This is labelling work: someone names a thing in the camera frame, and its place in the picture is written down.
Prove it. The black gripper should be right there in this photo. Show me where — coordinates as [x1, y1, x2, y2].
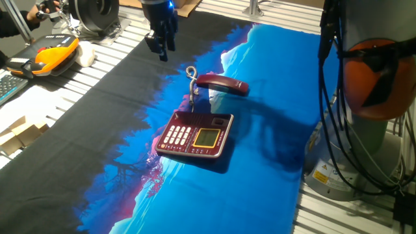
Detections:
[141, 0, 179, 62]

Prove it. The maroon telephone handset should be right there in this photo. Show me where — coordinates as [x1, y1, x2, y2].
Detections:
[195, 73, 250, 97]

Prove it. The black metal handheld device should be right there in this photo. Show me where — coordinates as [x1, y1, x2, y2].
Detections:
[35, 0, 71, 20]

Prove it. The left forearm black sleeve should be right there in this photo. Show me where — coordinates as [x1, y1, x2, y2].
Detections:
[0, 8, 42, 39]

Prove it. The person left hand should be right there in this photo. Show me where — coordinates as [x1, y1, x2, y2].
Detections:
[27, 1, 61, 24]

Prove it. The white crumpled lump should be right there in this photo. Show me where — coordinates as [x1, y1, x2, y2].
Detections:
[75, 40, 96, 68]

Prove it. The orange grey teach pendant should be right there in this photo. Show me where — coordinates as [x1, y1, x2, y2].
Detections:
[5, 33, 81, 80]

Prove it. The landscape print table cloth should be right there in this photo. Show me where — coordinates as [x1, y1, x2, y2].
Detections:
[0, 10, 339, 234]

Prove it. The white paper sheet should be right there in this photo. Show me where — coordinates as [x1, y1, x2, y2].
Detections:
[0, 83, 71, 134]

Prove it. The small cardboard box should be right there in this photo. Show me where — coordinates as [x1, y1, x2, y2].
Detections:
[11, 122, 49, 148]
[0, 129, 24, 157]

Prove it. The black connector box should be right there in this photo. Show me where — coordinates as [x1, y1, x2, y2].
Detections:
[392, 191, 416, 228]

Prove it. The silver coiled telephone cord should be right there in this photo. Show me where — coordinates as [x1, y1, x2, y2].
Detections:
[185, 66, 200, 114]

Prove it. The silver aluminium frame post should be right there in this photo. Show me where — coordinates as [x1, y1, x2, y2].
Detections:
[242, 0, 265, 18]

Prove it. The thin aluminium frame bar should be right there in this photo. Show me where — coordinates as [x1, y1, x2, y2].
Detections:
[0, 0, 35, 46]

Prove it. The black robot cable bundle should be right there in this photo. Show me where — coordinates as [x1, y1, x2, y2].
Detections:
[317, 0, 416, 198]

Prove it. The black cable strap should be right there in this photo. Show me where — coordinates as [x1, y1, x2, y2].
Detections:
[337, 35, 416, 108]

